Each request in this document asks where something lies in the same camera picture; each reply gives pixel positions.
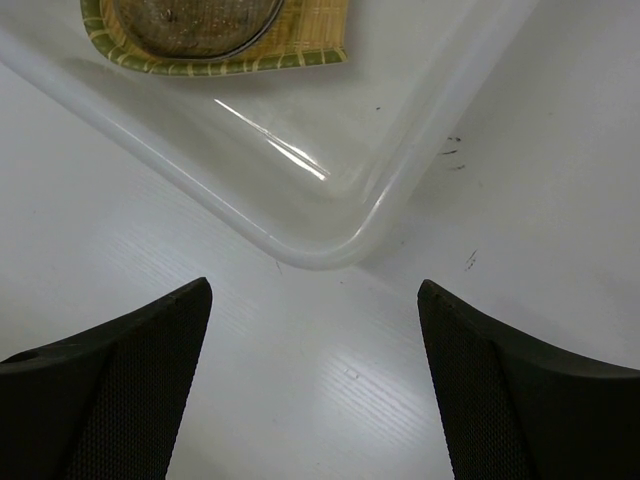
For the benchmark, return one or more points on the white plastic bin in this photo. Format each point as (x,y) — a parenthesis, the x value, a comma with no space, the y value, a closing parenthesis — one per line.
(310,164)

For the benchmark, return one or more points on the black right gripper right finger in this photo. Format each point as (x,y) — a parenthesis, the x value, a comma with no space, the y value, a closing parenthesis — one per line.
(515,407)

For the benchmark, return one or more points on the clear glass plate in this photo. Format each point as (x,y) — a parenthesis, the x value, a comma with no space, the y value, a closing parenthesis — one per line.
(196,29)

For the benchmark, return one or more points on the woven bamboo tray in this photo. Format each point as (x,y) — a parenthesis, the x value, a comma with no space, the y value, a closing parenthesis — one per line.
(306,34)

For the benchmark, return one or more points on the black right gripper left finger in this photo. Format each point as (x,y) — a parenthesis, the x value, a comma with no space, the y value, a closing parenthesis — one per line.
(106,403)

